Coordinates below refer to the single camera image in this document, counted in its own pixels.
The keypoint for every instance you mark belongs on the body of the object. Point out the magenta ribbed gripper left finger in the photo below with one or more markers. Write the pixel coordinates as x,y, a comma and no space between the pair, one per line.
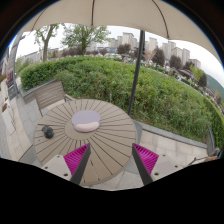
70,167

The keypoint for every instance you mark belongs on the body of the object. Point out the round slatted patio table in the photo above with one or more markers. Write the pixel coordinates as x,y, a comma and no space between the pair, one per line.
110,144

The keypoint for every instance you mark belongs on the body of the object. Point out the green hedge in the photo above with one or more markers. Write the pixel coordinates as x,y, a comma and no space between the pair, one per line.
151,97

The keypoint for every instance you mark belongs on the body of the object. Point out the lilac mouse pad wrist rest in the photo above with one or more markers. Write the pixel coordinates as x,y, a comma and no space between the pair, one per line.
86,120

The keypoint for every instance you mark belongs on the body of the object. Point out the beige patio umbrella canopy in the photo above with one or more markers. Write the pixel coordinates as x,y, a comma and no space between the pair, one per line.
154,16

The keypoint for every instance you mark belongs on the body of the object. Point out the dark umbrella pole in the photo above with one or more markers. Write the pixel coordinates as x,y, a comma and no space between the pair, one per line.
137,69

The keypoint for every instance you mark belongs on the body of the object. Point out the black computer mouse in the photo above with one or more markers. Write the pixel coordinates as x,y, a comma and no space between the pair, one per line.
48,131

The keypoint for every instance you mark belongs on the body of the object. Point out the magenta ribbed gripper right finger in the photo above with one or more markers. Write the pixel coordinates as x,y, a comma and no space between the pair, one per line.
152,166

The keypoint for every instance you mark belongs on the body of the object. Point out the grey slatted patio chair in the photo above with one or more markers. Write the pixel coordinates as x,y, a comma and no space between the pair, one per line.
49,94

